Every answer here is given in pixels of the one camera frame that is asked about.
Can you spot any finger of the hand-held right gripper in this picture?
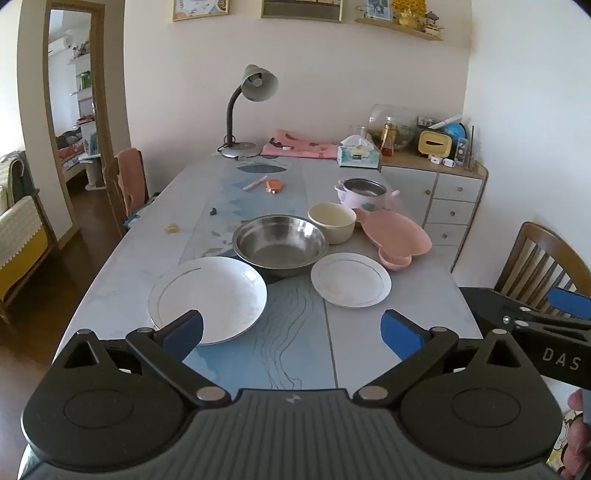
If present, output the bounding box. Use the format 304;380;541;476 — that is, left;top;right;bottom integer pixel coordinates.
502;302;591;342
549;286;591;320

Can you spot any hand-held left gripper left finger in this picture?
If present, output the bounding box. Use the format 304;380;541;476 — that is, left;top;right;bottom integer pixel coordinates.
54;310;230;408

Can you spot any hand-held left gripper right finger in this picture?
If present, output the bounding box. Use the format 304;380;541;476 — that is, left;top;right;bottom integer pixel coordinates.
352;310;532;407

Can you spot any large white plate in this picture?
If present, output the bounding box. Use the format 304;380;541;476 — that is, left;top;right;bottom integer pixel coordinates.
148;257;269;346

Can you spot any small white plate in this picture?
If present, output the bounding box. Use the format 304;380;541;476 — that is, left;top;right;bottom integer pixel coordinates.
310;252;392;308

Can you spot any pink fish-shaped plate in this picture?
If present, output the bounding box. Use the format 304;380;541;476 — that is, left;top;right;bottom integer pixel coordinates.
353;208;433;271

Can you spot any stainless steel bowl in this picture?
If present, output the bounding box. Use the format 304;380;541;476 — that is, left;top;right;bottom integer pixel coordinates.
232;215;329;278

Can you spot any cream bowl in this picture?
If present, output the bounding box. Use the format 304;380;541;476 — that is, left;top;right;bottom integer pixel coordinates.
307;202;357;244

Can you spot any pink pot with steel insert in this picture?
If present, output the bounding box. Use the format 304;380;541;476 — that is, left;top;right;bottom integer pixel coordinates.
335;178;400;212

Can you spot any person's right hand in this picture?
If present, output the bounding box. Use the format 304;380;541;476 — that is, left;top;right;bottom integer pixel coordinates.
564;389;591;478

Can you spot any wooden chair with dark seat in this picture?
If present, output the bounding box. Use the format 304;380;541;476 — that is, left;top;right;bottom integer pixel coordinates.
458;222;591;333

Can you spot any white drawer cabinet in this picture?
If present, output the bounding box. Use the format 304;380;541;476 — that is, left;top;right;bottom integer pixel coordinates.
379;150;489;273

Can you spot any pink towel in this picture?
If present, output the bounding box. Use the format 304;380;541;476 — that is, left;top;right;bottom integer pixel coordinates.
115;148;148;213

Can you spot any tissue box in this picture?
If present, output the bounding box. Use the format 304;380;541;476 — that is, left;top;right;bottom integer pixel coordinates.
337;135;382;168

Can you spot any white floor appliance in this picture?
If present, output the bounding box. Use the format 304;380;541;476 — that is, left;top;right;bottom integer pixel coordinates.
85;154;108;191

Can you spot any sofa with cream cover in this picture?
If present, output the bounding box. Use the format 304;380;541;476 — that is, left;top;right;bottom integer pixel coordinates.
0;150;58;319

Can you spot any yellow tissue holder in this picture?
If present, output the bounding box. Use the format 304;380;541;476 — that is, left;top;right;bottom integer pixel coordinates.
418;130;452;158

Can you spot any amber liquid bottle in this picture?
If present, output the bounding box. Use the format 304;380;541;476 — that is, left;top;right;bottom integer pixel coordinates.
381;117;398;156

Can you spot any round glass jar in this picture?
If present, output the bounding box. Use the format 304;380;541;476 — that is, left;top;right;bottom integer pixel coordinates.
368;104;419;149

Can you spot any pink printed cloth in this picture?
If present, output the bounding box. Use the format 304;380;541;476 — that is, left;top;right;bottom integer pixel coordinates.
262;129;340;160

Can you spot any grey desk lamp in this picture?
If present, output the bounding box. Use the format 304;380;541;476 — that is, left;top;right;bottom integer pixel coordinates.
218;64;280;159

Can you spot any small wooden model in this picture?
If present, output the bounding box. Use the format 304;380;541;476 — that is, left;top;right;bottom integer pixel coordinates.
422;11;446;35

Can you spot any yellow ornament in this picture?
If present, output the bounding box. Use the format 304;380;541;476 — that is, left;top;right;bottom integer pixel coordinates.
392;0;426;26

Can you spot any framed picture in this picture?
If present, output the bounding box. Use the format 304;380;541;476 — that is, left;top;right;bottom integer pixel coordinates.
172;0;230;22
261;0;343;23

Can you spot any wooden door frame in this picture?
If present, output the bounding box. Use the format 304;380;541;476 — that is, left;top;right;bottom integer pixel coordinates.
44;0;127;241

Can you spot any wooden wall shelf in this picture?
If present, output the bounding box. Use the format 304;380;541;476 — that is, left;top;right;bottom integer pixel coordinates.
355;16;444;41

